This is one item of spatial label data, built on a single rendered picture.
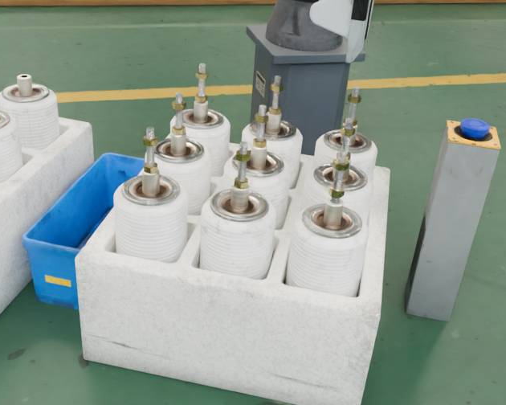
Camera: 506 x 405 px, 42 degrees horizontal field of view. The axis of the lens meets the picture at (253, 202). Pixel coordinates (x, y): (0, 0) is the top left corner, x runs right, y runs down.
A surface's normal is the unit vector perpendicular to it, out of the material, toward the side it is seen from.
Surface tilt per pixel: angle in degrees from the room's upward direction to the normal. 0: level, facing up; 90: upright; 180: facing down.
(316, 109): 90
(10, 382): 0
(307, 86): 90
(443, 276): 90
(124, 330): 90
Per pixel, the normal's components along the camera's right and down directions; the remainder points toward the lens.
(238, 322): -0.21, 0.50
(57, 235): 0.97, 0.15
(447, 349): 0.07, -0.85
